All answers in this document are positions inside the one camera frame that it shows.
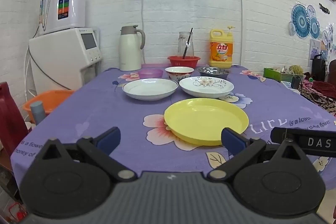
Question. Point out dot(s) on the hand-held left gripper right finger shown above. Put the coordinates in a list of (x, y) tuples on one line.
[(231, 140)]

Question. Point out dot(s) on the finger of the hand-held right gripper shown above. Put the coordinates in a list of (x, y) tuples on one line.
[(282, 134)]

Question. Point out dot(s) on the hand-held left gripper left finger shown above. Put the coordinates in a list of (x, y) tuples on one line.
[(109, 138)]

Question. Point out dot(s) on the purple plastic bowl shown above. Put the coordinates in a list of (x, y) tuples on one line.
[(150, 73)]

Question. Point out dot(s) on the purple floral tablecloth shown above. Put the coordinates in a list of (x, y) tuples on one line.
[(105, 111)]

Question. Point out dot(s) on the yellow plastic plate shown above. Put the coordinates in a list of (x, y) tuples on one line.
[(207, 119)]

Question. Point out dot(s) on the dark red knitted cloth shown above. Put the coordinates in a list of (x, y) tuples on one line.
[(325, 88)]

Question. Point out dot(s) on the black power adapter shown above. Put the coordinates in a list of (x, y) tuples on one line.
[(296, 82)]

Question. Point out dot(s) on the white floral plate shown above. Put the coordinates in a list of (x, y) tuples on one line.
[(206, 86)]

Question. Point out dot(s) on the green box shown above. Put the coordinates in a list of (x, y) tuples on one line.
[(273, 74)]

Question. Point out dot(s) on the white plate with blue rim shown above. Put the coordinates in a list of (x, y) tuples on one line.
[(149, 88)]

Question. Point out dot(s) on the orange plastic basin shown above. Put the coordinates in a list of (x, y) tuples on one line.
[(56, 100)]

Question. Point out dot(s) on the pale artificial flowers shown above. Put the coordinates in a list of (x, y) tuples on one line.
[(295, 69)]

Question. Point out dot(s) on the grey metal bowl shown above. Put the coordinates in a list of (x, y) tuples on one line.
[(213, 72)]

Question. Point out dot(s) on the grey cylinder cup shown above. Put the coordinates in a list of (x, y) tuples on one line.
[(37, 111)]

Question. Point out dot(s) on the white bowl with red pattern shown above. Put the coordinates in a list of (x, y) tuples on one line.
[(179, 74)]

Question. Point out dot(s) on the yellow dish soap bottle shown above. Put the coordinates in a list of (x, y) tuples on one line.
[(221, 52)]

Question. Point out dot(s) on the white thermos jug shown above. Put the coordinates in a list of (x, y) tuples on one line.
[(130, 50)]

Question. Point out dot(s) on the white water dispenser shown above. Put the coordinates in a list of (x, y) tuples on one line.
[(60, 61)]

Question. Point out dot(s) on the red plastic colander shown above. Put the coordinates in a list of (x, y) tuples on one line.
[(183, 62)]

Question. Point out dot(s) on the clear glass jar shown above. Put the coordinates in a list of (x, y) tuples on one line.
[(189, 43)]

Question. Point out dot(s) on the black straw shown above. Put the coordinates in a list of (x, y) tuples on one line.
[(187, 43)]

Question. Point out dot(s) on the blue paper fan decoration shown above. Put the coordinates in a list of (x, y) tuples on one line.
[(300, 20)]

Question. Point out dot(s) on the white water purifier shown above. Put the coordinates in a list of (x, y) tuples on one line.
[(68, 6)]

